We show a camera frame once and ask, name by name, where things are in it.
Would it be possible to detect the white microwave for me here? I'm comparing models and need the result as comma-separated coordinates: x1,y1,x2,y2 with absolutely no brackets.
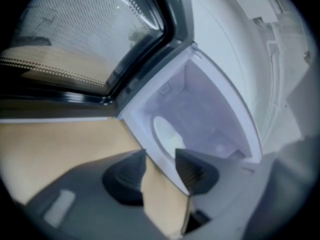
116,0,313,197

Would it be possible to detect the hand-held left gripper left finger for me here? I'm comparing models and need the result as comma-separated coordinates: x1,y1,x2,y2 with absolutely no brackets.
24,148,163,240

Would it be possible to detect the glass microwave turntable plate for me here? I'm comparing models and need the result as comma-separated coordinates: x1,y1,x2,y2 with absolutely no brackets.
151,115,187,160

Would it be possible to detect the black-framed microwave door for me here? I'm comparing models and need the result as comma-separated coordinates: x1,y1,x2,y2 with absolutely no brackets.
0,0,195,115

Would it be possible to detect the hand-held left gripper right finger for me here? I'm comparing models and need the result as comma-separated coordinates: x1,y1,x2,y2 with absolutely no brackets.
174,148,266,240

